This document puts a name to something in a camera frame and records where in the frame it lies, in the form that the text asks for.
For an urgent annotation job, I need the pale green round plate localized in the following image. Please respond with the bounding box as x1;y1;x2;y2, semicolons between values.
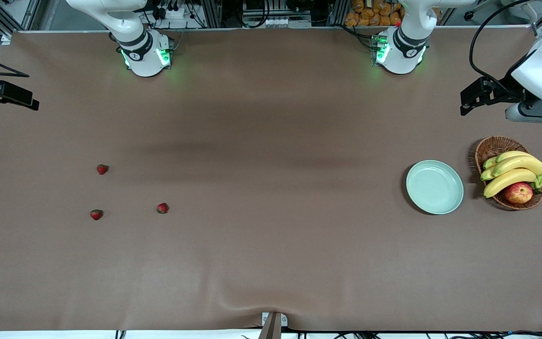
406;160;464;216

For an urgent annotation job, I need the brown wicker basket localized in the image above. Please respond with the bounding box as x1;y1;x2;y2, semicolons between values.
475;136;542;211

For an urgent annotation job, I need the yellow banana bunch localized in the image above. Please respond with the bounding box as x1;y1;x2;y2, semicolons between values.
480;151;542;199

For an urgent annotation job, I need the red apple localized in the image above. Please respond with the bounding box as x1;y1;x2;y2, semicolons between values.
504;182;534;205

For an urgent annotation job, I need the pile of orange buns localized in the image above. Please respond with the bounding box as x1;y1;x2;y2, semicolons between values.
345;0;406;27

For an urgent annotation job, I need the white power strip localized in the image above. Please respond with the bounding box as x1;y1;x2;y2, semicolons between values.
156;5;188;20

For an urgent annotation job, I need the white terminal block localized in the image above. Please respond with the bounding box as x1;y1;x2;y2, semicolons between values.
243;16;312;28

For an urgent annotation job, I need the brown table cloth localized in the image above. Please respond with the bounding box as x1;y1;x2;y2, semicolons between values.
0;27;542;332

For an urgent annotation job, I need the grey metal table clamp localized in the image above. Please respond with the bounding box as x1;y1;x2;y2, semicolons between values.
258;312;288;339

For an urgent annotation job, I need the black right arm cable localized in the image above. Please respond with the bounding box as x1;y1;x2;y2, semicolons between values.
0;46;30;78

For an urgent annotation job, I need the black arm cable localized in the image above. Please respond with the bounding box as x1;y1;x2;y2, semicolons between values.
469;0;542;92
0;46;30;78

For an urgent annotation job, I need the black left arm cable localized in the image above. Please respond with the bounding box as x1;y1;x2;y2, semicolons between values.
469;0;542;92

